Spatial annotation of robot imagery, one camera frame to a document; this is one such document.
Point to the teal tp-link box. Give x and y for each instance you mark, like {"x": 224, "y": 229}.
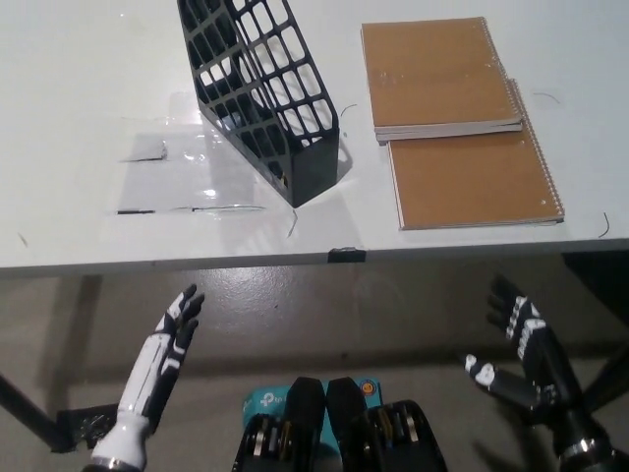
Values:
{"x": 265, "y": 403}

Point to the robot left black body block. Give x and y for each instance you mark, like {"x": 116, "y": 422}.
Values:
{"x": 295, "y": 428}

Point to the black floor foot plate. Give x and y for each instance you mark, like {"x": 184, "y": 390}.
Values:
{"x": 78, "y": 428}

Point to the black diagonal table leg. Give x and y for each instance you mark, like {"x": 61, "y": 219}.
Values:
{"x": 24, "y": 408}
{"x": 609, "y": 378}

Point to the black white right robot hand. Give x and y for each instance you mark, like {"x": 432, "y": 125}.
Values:
{"x": 550, "y": 378}

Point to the brown spiral notebook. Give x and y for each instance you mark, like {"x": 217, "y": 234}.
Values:
{"x": 467, "y": 182}
{"x": 437, "y": 74}
{"x": 393, "y": 139}

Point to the small black edge clip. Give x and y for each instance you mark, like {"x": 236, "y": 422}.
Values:
{"x": 347, "y": 254}

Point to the black lattice book holder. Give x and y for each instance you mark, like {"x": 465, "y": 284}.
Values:
{"x": 314, "y": 172}

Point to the transparent plastic sheet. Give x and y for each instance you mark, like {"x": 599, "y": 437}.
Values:
{"x": 162, "y": 182}

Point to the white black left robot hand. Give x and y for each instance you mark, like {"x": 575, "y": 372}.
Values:
{"x": 147, "y": 378}

